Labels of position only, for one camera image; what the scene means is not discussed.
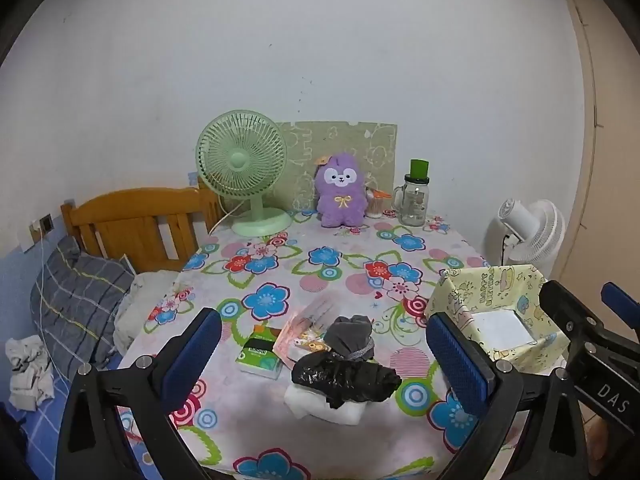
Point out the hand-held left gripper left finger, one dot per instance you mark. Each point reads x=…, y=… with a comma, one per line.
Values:
x=195, y=350

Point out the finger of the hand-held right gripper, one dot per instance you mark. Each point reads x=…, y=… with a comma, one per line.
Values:
x=620, y=302
x=565, y=310

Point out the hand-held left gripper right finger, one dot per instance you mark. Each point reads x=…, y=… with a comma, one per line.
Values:
x=460, y=365

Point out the green tissue packet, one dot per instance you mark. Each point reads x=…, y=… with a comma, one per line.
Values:
x=257, y=357

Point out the yellow cartoon-print box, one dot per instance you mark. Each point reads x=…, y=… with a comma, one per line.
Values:
x=475, y=290

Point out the pink wipes packet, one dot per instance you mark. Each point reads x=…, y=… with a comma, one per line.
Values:
x=295, y=332

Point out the grey sock bundle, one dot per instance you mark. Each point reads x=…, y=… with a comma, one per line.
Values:
x=350, y=335

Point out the black plastic bag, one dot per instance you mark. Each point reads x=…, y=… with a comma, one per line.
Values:
x=345, y=375

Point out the white soft pack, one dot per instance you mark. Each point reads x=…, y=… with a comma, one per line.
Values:
x=310, y=402

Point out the white bedding cloth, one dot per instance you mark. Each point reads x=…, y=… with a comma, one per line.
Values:
x=145, y=290

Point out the white standing fan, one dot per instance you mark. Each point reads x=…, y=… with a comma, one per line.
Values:
x=530, y=230

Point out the grey plaid pillow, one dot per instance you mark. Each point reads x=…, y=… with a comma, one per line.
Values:
x=75, y=300

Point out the floral tablecloth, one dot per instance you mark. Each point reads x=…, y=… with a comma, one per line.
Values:
x=310, y=270

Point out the beige door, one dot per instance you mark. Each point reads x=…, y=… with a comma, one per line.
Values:
x=615, y=160

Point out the wooden bed headboard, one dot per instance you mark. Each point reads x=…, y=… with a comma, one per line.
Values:
x=125, y=205

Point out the glass jar with green lid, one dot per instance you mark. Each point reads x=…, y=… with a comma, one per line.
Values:
x=414, y=205

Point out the crumpled white cloth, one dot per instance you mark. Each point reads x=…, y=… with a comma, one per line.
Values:
x=30, y=375

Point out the orange-lidded swab container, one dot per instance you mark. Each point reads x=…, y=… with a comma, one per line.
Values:
x=375, y=207

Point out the green desk fan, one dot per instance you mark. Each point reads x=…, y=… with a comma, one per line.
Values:
x=240, y=160

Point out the purple plush toy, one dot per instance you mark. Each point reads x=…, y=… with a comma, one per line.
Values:
x=340, y=200

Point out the green patterned board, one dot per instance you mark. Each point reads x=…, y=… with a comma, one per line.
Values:
x=350, y=145

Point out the white wall socket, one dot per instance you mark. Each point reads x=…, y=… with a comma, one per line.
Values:
x=31, y=240

